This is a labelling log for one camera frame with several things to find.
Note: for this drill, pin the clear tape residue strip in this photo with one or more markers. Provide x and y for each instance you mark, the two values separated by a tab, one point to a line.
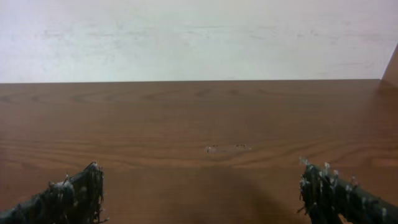
215	148

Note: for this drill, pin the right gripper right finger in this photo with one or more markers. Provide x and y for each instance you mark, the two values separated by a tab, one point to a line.
327	199

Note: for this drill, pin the cardboard side panel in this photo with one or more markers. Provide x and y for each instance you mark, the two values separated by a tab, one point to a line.
390	75

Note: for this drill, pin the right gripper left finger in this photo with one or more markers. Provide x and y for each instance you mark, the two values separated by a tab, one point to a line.
75	200

